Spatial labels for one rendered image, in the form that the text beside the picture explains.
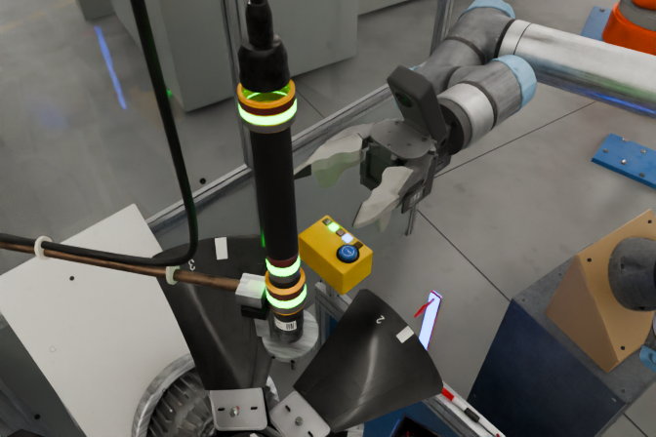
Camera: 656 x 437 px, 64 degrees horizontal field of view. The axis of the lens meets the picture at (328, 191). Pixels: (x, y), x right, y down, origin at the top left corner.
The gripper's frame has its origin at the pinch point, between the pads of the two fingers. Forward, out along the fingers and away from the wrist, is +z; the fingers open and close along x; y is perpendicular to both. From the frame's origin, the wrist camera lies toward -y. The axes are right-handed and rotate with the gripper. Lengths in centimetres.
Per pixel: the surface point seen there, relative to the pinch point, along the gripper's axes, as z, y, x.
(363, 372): -6.7, 47.2, -1.6
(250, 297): 10.0, 11.3, 1.9
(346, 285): -26, 64, 21
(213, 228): -19, 80, 70
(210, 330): 10.9, 33.1, 14.5
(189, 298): 10.8, 30.1, 19.3
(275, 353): 9.8, 19.7, -1.4
